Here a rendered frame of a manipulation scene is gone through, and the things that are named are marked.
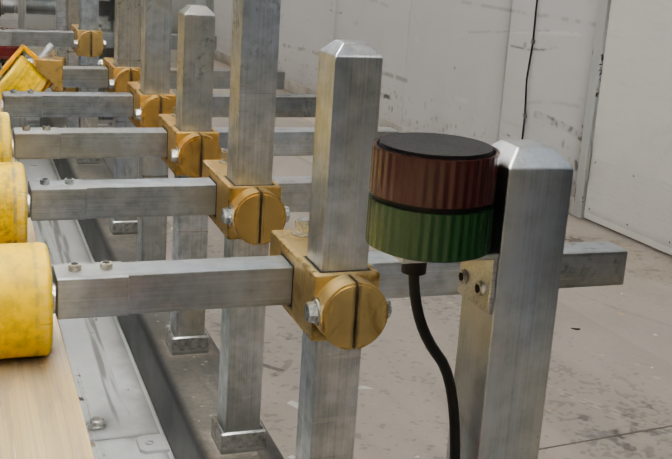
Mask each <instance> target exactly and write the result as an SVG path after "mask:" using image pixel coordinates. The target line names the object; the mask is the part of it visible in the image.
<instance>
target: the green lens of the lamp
mask: <svg viewBox="0 0 672 459"><path fill-rule="evenodd" d="M494 209H495V203H494V202H493V203H491V205H490V207H489V208H487V209H485V210H483V211H480V212H475V213H467V214H432V213H422V212H415V211H409V210H404V209H399V208H396V207H392V206H389V205H386V204H384V203H381V202H380V201H378V200H376V199H375V198H374V196H373V193H372V192H371V191H369V194H368V208H367V221H366V235H365V240H366V242H367V243H368V244H369V245H370V246H371V247H373V248H375V249H377V250H379V251H381V252H384V253H387V254H390V255H393V256H397V257H401V258H406V259H412V260H419V261H429V262H461V261H469V260H474V259H478V258H481V257H483V256H485V255H487V254H488V253H489V252H490V247H491V237H492V228H493V218H494Z"/></svg>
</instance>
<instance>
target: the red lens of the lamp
mask: <svg viewBox="0 0 672 459"><path fill-rule="evenodd" d="M380 138H381V137H379V138H376V139H374V140H373V141H372V153H371V167H370V181H369V190H370V191H371V192H372V193H373V194H375V195H376V196H378V197H381V198H383V199H386V200H389V201H392V202H396V203H400V204H405V205H411V206H417V207H425V208H437V209H468V208H477V207H482V206H486V205H489V204H491V203H493V202H494V201H495V199H496V190H497V180H498V171H499V161H500V150H499V149H497V148H496V147H494V146H492V147H493V149H495V151H496V154H495V155H494V154H493V155H491V157H490V156H489V157H488V158H486V157H485V158H482V159H480V158H479V159H474V160H472V159H471V160H470V159H469V160H468V159H467V160H444V159H432V158H430V159H429V158H422V157H421V158H420V157H417V156H416V157H413V156H409V155H405V154H404V155H403V154H398V153H397V152H391V151H388V150H385V149H384V148H381V147H382V146H381V147H380V145H379V142H378V141H380V140H379V139H380ZM377 143H378V144H377Z"/></svg>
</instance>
